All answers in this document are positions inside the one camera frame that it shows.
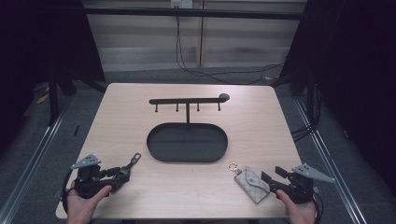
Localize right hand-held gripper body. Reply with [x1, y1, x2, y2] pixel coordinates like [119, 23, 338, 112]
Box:
[274, 162, 336, 205]

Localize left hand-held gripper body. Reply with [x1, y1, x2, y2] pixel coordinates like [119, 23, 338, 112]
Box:
[70, 153, 123, 200]

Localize grey key pouch with ring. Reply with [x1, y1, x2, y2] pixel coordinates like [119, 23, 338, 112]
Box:
[227, 161, 271, 205]

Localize dark key strap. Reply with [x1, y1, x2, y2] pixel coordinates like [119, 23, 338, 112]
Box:
[123, 152, 142, 171]

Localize black key rack with tray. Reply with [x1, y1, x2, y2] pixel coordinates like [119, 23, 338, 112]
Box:
[146, 92, 231, 163]

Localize person's left hand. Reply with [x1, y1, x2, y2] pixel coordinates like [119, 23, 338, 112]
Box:
[65, 181, 114, 224]

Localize person's right hand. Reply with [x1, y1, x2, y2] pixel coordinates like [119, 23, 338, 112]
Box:
[276, 189, 319, 224]

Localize black stand leg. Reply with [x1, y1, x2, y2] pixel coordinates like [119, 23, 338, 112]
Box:
[270, 69, 317, 120]
[47, 69, 107, 126]

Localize yellow tape strip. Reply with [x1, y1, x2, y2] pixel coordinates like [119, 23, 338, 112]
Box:
[35, 93, 50, 105]

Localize dark curtain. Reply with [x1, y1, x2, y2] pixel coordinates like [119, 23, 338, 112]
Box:
[278, 0, 396, 195]
[0, 0, 106, 157]

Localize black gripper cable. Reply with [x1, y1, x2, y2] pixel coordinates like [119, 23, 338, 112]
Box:
[312, 191, 325, 224]
[61, 168, 76, 214]

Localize metal floor rail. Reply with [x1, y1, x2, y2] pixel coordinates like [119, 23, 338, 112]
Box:
[0, 98, 73, 224]
[293, 98, 369, 224]

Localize black floor cables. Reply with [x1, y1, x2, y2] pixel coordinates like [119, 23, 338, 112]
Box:
[290, 90, 323, 143]

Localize black wall cable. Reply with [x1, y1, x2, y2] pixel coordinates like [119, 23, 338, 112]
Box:
[175, 16, 286, 86]

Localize black horizontal frame bar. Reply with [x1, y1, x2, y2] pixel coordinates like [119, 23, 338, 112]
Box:
[83, 7, 304, 21]

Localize white wall socket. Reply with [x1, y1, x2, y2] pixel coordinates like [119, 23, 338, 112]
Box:
[170, 0, 194, 9]

